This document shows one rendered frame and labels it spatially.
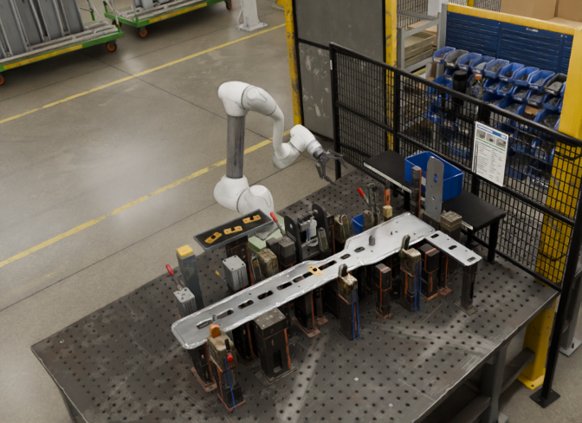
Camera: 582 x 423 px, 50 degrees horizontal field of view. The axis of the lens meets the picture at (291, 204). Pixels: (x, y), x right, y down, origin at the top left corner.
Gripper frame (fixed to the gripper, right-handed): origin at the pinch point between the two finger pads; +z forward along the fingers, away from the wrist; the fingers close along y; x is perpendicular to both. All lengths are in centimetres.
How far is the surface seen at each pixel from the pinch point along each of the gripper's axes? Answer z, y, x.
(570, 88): 64, 121, -54
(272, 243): 21, -16, -91
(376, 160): 9.5, 20.9, 5.7
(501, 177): 68, 69, -23
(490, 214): 78, 52, -23
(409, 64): -61, 50, 167
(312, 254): 35, -13, -72
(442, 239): 72, 32, -45
